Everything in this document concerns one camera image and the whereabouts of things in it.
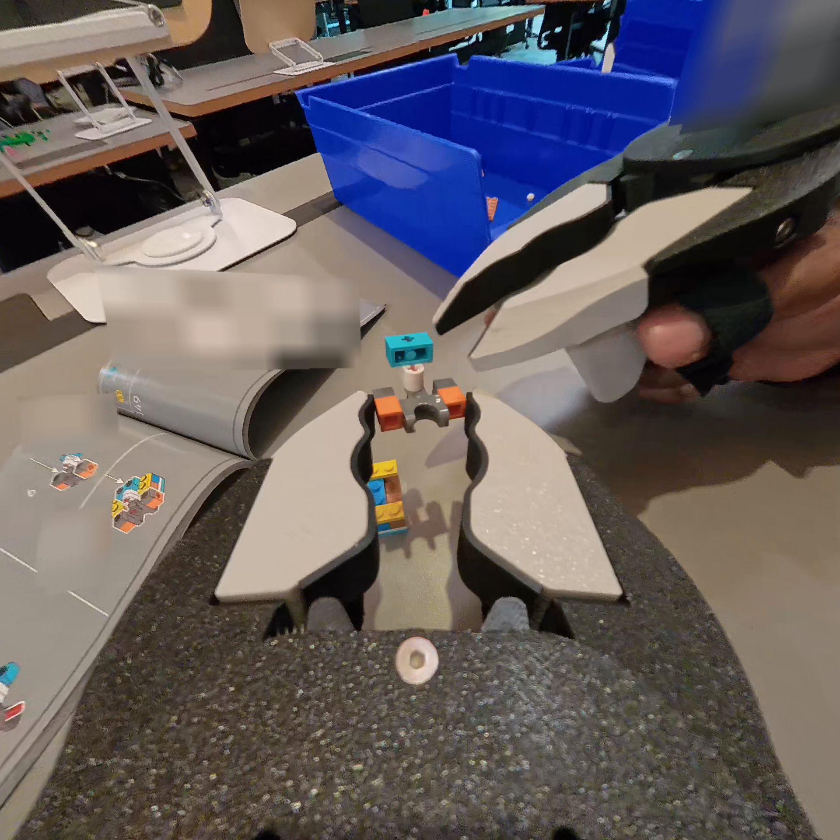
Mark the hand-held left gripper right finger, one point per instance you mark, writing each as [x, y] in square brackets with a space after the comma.
[525, 518]

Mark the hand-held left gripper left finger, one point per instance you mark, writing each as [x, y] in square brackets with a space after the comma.
[308, 518]

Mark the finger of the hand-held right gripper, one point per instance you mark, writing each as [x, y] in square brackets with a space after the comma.
[577, 295]
[525, 236]

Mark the yellow blue brown brick assembly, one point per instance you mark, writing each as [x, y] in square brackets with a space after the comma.
[387, 489]

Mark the teal grey orange brick assembly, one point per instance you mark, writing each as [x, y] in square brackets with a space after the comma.
[413, 412]

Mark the brown-edged office desk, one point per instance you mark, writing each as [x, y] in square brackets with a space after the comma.
[164, 131]
[394, 33]

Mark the white desk stand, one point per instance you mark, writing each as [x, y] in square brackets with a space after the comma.
[111, 124]

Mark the orange brick plate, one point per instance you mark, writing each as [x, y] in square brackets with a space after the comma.
[492, 208]

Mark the blue plastic bin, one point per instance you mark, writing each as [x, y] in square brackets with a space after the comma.
[394, 170]

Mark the grey instruction booklet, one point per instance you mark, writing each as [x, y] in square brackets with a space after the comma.
[197, 420]

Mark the clear acrylic stand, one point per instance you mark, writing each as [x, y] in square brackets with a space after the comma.
[298, 62]

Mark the light wooden chair back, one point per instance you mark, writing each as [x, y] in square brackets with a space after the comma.
[275, 23]
[190, 19]

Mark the green brick pile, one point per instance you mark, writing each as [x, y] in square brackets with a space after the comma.
[23, 139]

